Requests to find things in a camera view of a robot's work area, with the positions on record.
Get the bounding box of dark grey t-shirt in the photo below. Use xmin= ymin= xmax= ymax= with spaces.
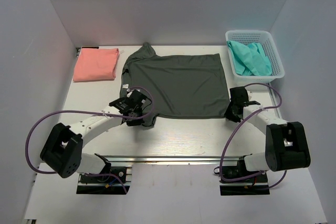
xmin=121 ymin=42 xmax=229 ymax=127

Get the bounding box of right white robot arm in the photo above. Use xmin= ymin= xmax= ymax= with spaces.
xmin=225 ymin=87 xmax=311 ymax=182

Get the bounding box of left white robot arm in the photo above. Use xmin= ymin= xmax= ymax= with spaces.
xmin=40 ymin=89 xmax=153 ymax=182

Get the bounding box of teal t-shirt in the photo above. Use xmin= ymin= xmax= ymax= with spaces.
xmin=227 ymin=40 xmax=272 ymax=76

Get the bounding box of white plastic basket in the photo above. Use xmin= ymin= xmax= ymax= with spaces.
xmin=225 ymin=30 xmax=285 ymax=86

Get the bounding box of folded pink t-shirt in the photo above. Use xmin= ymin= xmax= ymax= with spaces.
xmin=73 ymin=48 xmax=120 ymax=82

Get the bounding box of aluminium rail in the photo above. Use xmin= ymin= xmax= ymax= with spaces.
xmin=47 ymin=155 xmax=247 ymax=164

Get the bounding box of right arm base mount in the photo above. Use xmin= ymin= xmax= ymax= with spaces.
xmin=213 ymin=157 xmax=270 ymax=196

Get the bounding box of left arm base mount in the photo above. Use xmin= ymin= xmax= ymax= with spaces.
xmin=76 ymin=154 xmax=132 ymax=195

